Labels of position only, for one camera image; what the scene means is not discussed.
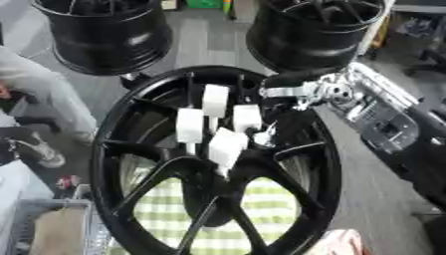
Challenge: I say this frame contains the small red object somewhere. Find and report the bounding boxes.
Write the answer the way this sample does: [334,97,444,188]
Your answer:
[54,174,84,191]

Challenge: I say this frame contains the tan cardboard sheet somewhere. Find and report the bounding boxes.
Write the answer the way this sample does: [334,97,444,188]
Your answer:
[28,206,90,255]

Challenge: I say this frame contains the black office chair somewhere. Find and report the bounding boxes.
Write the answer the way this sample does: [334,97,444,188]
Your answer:
[398,13,446,77]

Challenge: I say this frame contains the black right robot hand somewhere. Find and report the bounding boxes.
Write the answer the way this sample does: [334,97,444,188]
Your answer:
[252,70,348,147]

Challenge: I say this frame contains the pink cloth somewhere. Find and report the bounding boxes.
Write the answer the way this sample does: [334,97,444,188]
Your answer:
[305,228,366,255]

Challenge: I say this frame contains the green box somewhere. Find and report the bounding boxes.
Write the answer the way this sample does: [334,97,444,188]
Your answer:
[184,0,225,10]

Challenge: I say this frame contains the grey plastic crate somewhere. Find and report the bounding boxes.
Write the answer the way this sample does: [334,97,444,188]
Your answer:
[8,198,113,255]

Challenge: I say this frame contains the person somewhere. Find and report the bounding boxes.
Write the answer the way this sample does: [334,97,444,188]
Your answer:
[0,45,100,169]

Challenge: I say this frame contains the black wheel rim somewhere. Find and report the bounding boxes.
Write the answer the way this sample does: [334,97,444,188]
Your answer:
[244,0,389,75]
[29,0,174,77]

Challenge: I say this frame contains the black spoked wheel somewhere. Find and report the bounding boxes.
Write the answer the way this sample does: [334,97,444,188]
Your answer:
[89,65,345,255]

